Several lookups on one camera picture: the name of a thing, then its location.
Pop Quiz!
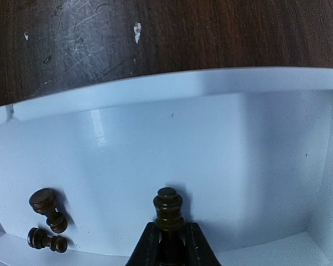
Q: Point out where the brown pawn lying lower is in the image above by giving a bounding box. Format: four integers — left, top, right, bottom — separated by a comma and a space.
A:
27, 227, 68, 253

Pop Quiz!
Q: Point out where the brown piece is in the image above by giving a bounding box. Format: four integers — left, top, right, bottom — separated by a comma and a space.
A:
153, 187, 185, 265

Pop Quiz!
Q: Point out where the white plastic compartment tray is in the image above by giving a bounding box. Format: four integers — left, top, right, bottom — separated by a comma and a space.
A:
0, 68, 333, 265

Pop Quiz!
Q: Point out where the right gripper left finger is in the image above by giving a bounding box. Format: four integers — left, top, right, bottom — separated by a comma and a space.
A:
126, 222, 160, 266

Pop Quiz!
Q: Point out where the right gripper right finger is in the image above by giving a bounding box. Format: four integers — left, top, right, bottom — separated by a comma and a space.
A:
185, 222, 221, 266

